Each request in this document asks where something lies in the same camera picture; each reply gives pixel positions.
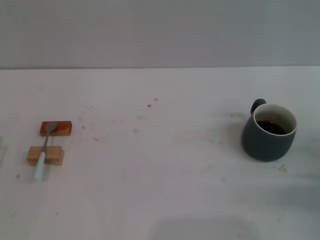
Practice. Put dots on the reddish brown wooden block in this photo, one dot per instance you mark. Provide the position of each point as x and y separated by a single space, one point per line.
63 127

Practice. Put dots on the light tan wooden block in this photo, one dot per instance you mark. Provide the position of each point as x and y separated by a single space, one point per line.
53 155

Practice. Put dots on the dark grey ceramic cup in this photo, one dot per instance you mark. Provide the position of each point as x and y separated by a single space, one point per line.
262 147

